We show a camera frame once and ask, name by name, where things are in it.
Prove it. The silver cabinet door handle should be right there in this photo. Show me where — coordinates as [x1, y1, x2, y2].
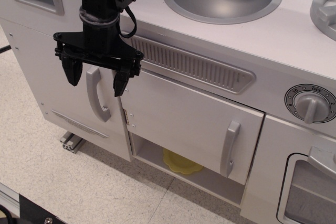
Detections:
[220, 121, 240, 178]

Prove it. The white cabinet door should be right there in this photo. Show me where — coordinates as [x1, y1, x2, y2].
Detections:
[121, 72, 264, 184]

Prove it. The white fridge door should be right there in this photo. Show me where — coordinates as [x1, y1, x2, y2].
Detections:
[1, 19, 132, 161]

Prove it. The silver toy faucet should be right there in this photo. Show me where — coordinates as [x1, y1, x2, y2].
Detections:
[310, 0, 335, 40]

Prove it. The aluminium extrusion bar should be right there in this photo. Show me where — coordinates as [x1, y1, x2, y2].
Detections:
[60, 132, 86, 154]

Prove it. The silver timer knob dial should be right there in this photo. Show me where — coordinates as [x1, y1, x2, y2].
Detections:
[285, 84, 335, 124]

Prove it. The silver oven door handle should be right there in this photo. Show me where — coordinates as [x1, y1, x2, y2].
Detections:
[307, 146, 335, 179]

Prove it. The aluminium frame rail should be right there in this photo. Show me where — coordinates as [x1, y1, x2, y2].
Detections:
[0, 183, 20, 217]

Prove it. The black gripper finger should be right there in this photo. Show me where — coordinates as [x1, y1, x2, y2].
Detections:
[61, 57, 82, 86]
[113, 68, 130, 97]

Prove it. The yellow toy plate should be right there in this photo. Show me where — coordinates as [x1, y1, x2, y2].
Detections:
[163, 148, 204, 175]

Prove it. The silver fridge door handle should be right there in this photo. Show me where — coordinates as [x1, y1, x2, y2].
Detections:
[86, 66, 111, 122]

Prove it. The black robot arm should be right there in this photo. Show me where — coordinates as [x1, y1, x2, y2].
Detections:
[54, 0, 144, 97]

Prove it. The silver fridge emblem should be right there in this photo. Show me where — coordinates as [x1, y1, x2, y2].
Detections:
[52, 110, 109, 138]

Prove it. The toy oven door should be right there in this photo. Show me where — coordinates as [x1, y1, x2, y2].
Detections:
[277, 153, 335, 223]

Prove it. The silver vent grille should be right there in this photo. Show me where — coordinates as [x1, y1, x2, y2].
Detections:
[125, 36, 256, 94]

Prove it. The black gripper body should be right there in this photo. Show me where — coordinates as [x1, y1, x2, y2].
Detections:
[53, 24, 143, 77]

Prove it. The white toy kitchen cabinet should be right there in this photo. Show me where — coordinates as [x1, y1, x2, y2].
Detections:
[1, 0, 335, 223]

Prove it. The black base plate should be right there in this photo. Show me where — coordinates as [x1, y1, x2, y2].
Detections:
[17, 194, 65, 224]

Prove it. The black cable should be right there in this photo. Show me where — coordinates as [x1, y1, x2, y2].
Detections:
[0, 202, 16, 224]

